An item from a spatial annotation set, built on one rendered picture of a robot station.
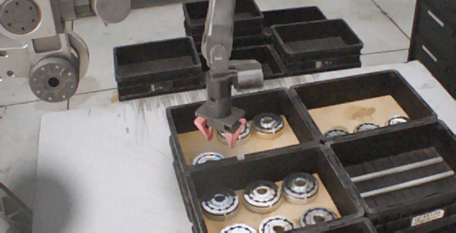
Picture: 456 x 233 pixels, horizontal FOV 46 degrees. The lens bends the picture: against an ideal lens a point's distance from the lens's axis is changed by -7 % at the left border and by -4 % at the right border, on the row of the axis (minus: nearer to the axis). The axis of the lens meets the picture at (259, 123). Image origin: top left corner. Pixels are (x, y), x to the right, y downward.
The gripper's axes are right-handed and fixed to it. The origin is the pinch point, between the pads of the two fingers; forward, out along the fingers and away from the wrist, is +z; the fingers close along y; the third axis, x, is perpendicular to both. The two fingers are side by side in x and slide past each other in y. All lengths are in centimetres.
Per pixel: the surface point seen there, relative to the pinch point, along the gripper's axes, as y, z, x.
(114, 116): 67, 37, -31
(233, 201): -2.6, 20.2, -0.8
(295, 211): -17.6, 23.1, -8.1
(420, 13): -6, 47, -199
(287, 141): -2.5, 23.1, -34.1
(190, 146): 22.6, 23.5, -17.8
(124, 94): 95, 58, -67
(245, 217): -6.8, 23.2, 0.2
